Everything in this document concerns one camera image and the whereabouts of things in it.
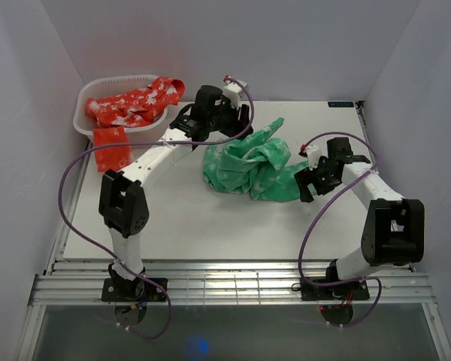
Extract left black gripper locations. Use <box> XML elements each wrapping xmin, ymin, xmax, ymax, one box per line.
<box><xmin>207</xmin><ymin>98</ymin><xmax>253</xmax><ymax>141</ymax></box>

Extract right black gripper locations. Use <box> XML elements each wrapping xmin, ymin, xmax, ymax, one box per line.
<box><xmin>294</xmin><ymin>157</ymin><xmax>341</xmax><ymax>203</ymax></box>

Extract green tie-dye trousers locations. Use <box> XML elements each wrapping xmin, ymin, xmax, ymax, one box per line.
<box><xmin>202</xmin><ymin>117</ymin><xmax>308</xmax><ymax>202</ymax></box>

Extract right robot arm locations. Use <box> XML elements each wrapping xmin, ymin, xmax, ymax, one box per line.
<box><xmin>295</xmin><ymin>134</ymin><xmax>425</xmax><ymax>299</ymax></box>

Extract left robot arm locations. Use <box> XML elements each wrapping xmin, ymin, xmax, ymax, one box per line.
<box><xmin>98</xmin><ymin>79</ymin><xmax>253</xmax><ymax>301</ymax></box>

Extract orange tie-dye trousers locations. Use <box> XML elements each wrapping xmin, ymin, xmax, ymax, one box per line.
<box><xmin>92</xmin><ymin>77</ymin><xmax>185</xmax><ymax>173</ymax></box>

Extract dark table label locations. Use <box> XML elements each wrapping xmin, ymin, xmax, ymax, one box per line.
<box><xmin>327</xmin><ymin>102</ymin><xmax>355</xmax><ymax>108</ymax></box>

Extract white plastic basket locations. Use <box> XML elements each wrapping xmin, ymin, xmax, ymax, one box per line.
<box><xmin>73</xmin><ymin>74</ymin><xmax>168</xmax><ymax>142</ymax></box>

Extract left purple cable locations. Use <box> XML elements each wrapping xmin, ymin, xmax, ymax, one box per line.
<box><xmin>57</xmin><ymin>79</ymin><xmax>255</xmax><ymax>339</ymax></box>

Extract purple cable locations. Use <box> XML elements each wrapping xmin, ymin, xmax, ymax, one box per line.
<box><xmin>298</xmin><ymin>130</ymin><xmax>383</xmax><ymax>329</ymax></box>
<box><xmin>57</xmin><ymin>79</ymin><xmax>255</xmax><ymax>339</ymax></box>

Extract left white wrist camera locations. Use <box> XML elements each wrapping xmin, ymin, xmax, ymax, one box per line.
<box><xmin>222</xmin><ymin>75</ymin><xmax>245</xmax><ymax>109</ymax></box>

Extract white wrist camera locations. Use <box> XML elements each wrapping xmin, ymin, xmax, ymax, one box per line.
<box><xmin>299</xmin><ymin>144</ymin><xmax>322</xmax><ymax>170</ymax></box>
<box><xmin>222</xmin><ymin>75</ymin><xmax>245</xmax><ymax>109</ymax></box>

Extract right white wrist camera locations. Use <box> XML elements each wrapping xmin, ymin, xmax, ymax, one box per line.
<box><xmin>299</xmin><ymin>144</ymin><xmax>322</xmax><ymax>170</ymax></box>

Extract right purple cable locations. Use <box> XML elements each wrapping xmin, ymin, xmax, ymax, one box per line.
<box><xmin>298</xmin><ymin>130</ymin><xmax>383</xmax><ymax>329</ymax></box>

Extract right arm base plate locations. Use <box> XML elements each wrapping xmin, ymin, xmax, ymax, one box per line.
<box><xmin>291</xmin><ymin>278</ymin><xmax>370</xmax><ymax>302</ymax></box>

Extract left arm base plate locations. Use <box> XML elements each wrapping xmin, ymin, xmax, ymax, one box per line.
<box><xmin>100</xmin><ymin>278</ymin><xmax>166</xmax><ymax>303</ymax></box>

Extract aluminium rail frame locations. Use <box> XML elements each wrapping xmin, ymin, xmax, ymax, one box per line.
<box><xmin>15</xmin><ymin>259</ymin><xmax>451</xmax><ymax>360</ymax></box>

